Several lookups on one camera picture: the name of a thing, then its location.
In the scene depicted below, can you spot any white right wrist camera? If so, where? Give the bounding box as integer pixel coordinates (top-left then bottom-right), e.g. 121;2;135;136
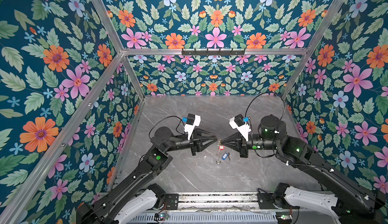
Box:
229;114;252;141

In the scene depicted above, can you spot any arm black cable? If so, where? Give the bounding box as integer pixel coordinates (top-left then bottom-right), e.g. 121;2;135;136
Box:
245;92;287;122
148;115;186;140

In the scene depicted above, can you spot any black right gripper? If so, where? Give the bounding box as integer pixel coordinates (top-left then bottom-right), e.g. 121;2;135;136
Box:
220;131;280;159

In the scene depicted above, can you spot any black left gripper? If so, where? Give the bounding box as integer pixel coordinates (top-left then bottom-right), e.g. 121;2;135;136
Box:
164;127;218;157

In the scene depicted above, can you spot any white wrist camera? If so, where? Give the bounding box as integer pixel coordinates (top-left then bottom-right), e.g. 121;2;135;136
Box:
229;114;252;141
182;113;201;140

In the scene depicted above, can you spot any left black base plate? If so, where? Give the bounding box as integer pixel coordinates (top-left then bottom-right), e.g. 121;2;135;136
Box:
152;194;179;210

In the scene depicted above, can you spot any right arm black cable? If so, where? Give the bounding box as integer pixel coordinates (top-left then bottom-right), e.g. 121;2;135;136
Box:
245;92;287;122

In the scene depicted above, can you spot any blue-capped key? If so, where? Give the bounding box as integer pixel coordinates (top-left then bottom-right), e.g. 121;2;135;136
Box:
221;152;230;160

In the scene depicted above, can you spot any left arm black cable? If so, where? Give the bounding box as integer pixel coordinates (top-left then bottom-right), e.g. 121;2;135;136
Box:
148;115;186;140

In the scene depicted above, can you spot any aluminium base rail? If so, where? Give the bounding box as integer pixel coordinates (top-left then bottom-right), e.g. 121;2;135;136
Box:
93;191;334;213

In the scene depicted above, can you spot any black hook rail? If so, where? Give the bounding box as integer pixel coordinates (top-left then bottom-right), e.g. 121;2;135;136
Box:
181;48;246;57

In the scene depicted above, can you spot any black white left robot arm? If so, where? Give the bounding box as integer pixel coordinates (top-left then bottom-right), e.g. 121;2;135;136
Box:
75;127;217;224

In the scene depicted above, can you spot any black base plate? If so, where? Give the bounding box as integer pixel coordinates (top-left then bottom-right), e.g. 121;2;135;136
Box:
257;190;299;210
152;194;179;210

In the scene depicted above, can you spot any white vented cable duct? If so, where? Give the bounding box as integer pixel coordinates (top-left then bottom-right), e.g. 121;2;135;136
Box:
129;212;278;224

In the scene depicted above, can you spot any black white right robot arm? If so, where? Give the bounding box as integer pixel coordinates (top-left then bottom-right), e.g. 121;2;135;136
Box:
221;114;386;224

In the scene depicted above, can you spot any large keyring with yellow sleeve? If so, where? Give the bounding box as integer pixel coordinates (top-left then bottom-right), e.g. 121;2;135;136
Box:
216;140;222;164

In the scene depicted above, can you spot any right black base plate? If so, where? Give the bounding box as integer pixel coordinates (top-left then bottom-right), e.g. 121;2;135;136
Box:
257;190;299;210

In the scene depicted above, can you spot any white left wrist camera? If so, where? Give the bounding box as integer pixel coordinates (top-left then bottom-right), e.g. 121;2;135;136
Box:
182;113;201;140

